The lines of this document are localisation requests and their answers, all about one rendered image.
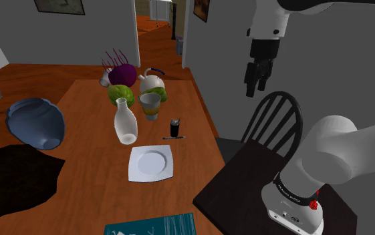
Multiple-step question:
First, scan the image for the brown framed wall picture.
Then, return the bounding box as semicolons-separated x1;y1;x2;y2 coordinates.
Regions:
193;0;211;23

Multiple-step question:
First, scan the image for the grey cup with yellow sleeve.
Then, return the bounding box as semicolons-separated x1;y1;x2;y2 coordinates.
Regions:
137;92;162;122

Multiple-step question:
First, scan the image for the teal book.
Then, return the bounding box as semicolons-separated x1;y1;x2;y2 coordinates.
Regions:
104;212;197;235

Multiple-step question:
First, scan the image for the grey bin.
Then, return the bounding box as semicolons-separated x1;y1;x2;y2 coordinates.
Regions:
175;35;184;56

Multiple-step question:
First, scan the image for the black post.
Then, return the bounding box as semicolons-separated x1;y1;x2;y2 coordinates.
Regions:
170;2;178;41

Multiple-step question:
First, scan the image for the white teapot with blue handle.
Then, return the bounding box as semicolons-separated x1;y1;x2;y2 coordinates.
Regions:
137;67;166;94

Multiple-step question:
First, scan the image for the dark framed wall picture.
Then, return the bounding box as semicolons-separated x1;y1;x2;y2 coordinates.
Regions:
33;0;86;16

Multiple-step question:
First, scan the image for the green lettuce head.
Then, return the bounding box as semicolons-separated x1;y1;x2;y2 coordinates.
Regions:
107;84;135;108
138;86;168;103

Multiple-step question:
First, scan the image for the small black cup with spoon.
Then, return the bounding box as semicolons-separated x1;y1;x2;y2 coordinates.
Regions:
169;117;182;138

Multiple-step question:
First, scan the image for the large blue vase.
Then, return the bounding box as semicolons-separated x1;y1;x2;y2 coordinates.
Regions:
5;97;67;151

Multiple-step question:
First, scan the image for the white bottle vase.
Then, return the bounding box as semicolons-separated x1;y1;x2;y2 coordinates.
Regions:
114;97;139;146

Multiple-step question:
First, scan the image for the purple beet with stalks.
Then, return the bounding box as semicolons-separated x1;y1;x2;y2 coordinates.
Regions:
100;48;138;88

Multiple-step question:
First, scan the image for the white door frame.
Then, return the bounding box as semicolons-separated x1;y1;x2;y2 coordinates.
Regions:
131;0;191;69

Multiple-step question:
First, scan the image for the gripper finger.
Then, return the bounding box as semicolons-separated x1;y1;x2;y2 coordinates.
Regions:
257;60;275;92
243;61;257;98

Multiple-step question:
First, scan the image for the black spindle-back chair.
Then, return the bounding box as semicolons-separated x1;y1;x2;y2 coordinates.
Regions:
214;90;304;164

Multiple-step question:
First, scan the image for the brown wooden table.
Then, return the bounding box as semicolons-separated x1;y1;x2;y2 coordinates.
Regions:
0;79;227;235

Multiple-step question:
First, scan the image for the white square plate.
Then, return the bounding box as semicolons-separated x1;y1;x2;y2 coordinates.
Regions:
128;144;174;184

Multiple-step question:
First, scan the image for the black crumpled cloth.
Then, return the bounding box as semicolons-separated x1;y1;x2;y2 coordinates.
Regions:
0;144;66;229

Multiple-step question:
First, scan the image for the dark robot stand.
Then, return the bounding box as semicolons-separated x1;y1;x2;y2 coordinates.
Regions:
193;140;358;235

